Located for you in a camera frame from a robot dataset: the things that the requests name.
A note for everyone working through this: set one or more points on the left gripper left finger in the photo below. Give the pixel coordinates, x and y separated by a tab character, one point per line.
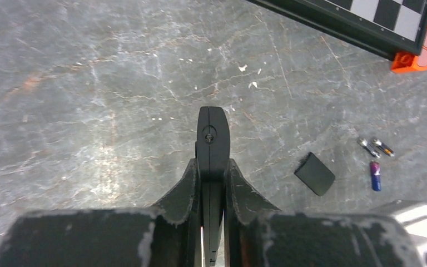
166	233

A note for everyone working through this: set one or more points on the dark battery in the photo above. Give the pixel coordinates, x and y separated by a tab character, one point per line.
383	147
368	147

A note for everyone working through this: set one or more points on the black grey checkerboard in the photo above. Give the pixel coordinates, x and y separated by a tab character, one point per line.
384	27

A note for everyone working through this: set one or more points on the black battery cover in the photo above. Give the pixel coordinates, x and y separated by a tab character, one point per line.
315	174

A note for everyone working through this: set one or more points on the orange round object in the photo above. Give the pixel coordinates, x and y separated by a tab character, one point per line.
405	62

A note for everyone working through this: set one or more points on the blue battery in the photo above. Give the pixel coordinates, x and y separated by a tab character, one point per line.
375	176

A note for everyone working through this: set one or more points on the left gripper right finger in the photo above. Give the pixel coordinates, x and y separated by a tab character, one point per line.
257	233

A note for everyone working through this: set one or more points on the black remote control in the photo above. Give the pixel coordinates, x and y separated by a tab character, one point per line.
212	155

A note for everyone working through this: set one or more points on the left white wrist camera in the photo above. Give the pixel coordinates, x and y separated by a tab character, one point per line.
412	216

